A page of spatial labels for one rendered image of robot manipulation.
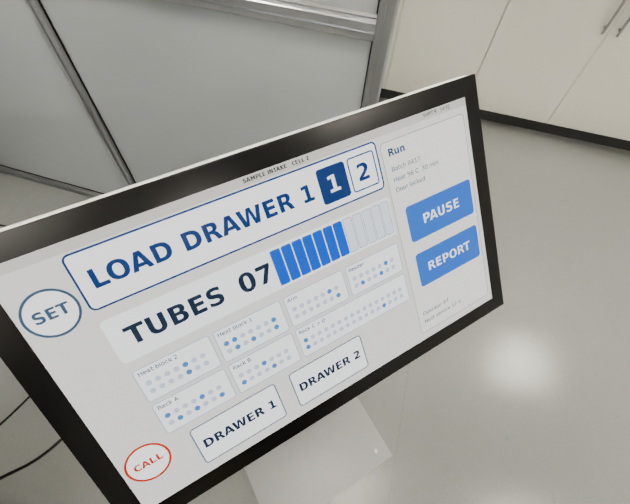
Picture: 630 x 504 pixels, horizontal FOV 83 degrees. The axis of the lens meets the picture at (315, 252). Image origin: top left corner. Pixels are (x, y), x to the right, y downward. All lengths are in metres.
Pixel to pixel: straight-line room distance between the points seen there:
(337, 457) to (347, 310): 1.02
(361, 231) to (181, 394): 0.24
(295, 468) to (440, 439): 0.53
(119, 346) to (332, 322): 0.21
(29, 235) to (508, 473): 1.52
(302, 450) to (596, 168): 2.26
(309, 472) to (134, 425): 1.03
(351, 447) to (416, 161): 1.13
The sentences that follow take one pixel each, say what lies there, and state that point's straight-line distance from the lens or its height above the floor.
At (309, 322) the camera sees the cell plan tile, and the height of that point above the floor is 1.06.
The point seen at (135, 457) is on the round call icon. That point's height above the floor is 1.02.
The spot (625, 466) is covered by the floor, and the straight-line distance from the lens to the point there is 1.83.
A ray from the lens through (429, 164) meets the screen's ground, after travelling 0.43.
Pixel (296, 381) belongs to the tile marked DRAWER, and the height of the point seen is 1.01.
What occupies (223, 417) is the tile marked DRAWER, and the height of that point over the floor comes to 1.02.
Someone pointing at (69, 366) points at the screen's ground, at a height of 1.11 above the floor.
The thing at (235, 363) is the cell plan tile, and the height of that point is 1.05.
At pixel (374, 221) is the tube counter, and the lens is 0.39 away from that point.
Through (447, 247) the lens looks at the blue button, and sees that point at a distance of 0.47.
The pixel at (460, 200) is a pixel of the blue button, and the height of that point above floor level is 1.10.
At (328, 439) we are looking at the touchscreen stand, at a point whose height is 0.04.
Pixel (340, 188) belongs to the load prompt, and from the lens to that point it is 0.37.
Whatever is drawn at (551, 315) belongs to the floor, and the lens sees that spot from 1.90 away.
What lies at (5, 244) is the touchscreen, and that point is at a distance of 0.34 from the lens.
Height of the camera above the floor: 1.42
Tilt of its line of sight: 57 degrees down
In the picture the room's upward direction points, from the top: 5 degrees clockwise
